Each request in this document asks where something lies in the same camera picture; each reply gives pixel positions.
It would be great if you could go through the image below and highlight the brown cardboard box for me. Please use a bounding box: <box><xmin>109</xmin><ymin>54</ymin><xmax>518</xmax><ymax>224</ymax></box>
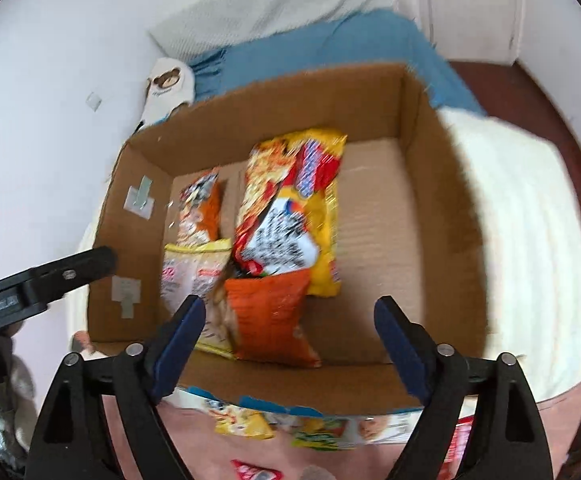
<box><xmin>84</xmin><ymin>62</ymin><xmax>489</xmax><ymax>418</ymax></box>

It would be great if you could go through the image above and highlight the blue bed sheet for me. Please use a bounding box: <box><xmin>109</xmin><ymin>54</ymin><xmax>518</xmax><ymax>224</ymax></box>
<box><xmin>188</xmin><ymin>7</ymin><xmax>486</xmax><ymax>116</ymax></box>

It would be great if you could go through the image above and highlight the white door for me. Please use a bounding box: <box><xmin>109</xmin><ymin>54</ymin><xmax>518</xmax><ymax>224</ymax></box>
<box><xmin>388</xmin><ymin>0</ymin><xmax>526</xmax><ymax>66</ymax></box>

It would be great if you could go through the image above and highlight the yellow instant noodle packet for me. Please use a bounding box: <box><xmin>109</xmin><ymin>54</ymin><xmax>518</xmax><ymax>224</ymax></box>
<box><xmin>233</xmin><ymin>129</ymin><xmax>349</xmax><ymax>297</ymax></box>

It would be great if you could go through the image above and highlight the white bear print pillow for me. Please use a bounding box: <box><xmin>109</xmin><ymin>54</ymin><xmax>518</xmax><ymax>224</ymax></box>
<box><xmin>138</xmin><ymin>56</ymin><xmax>196</xmax><ymax>131</ymax></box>

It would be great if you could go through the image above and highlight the white yellow biscuit packet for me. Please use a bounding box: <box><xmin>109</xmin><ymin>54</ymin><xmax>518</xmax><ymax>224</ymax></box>
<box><xmin>160</xmin><ymin>237</ymin><xmax>236</xmax><ymax>361</ymax></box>

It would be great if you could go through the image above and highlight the green yellow snack packet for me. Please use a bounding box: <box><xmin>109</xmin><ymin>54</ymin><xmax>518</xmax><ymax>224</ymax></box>
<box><xmin>290</xmin><ymin>415</ymin><xmax>366</xmax><ymax>450</ymax></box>

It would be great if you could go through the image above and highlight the grey pillow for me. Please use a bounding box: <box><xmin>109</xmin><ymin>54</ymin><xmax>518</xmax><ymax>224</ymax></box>
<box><xmin>148</xmin><ymin>0</ymin><xmax>396</xmax><ymax>58</ymax></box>

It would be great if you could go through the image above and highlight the red white snack packet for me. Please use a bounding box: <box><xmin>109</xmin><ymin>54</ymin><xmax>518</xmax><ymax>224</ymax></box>
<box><xmin>448</xmin><ymin>415</ymin><xmax>476</xmax><ymax>466</ymax></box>

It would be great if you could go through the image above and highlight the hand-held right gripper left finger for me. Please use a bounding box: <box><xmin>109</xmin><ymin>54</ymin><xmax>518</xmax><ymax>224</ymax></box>
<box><xmin>23</xmin><ymin>295</ymin><xmax>207</xmax><ymax>480</ymax></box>

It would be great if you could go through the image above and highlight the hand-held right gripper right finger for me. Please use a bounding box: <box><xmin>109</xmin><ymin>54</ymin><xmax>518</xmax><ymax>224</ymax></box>
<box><xmin>373</xmin><ymin>295</ymin><xmax>555</xmax><ymax>480</ymax></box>

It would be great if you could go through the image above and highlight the small orange white snack packet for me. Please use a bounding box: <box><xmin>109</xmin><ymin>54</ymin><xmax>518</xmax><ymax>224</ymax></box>
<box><xmin>176</xmin><ymin>167</ymin><xmax>224</xmax><ymax>248</ymax></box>

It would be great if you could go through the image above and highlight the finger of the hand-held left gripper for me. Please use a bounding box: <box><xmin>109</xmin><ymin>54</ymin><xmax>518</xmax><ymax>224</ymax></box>
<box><xmin>20</xmin><ymin>246</ymin><xmax>118</xmax><ymax>307</ymax></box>

